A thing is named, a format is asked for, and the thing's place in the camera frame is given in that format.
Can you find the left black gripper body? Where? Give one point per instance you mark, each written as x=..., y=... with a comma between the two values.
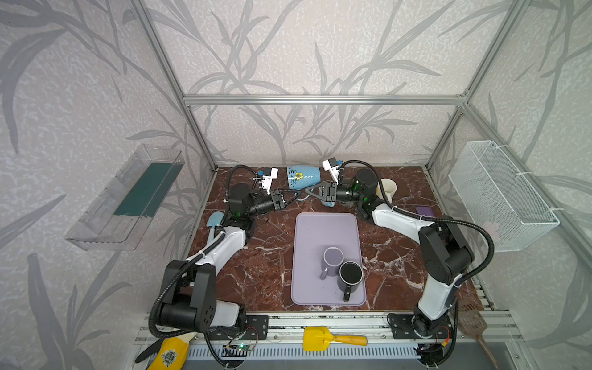
x=277, y=201

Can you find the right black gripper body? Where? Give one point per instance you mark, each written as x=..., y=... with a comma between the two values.
x=329, y=191

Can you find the teal blue mug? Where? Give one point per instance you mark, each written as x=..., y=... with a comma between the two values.
x=300, y=176

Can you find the white ceramic mug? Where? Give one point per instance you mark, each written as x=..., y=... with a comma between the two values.
x=387, y=189

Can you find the purple ceramic mug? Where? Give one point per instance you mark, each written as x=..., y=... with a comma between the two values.
x=332, y=260

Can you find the black ceramic mug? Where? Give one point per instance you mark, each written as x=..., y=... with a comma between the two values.
x=350, y=276

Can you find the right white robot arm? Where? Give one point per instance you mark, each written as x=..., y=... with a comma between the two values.
x=446, y=253

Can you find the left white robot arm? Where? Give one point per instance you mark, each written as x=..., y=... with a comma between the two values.
x=188, y=300

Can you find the light blue toy shovel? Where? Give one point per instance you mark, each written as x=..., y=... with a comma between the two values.
x=214, y=220

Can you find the lavender plastic tray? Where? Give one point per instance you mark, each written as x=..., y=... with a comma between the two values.
x=315, y=233

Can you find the purple silicone spatula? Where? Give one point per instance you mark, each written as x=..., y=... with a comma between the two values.
x=425, y=211

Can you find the green sponge sheet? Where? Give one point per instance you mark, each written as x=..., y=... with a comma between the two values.
x=148, y=192

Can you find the pink object in basket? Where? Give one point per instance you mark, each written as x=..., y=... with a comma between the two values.
x=493, y=229

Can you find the yellow toy shovel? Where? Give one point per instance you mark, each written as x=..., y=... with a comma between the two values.
x=319, y=338

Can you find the brown slotted spatula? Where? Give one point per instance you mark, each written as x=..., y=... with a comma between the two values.
x=473, y=325

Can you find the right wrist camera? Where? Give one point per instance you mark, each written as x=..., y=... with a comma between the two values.
x=333, y=166

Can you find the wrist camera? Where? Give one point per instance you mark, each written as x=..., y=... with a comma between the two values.
x=333, y=166
x=265, y=177

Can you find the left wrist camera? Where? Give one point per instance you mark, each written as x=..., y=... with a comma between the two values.
x=265, y=177

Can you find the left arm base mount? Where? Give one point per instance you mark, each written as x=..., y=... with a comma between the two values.
x=251, y=327

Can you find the clear plastic wall shelf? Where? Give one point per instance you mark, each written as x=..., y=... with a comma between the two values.
x=99, y=229

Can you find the white wire basket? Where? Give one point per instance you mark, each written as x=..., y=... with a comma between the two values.
x=493, y=189

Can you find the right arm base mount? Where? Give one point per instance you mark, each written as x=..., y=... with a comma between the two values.
x=402, y=326

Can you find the aluminium cage frame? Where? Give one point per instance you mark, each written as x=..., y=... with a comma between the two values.
x=531, y=95

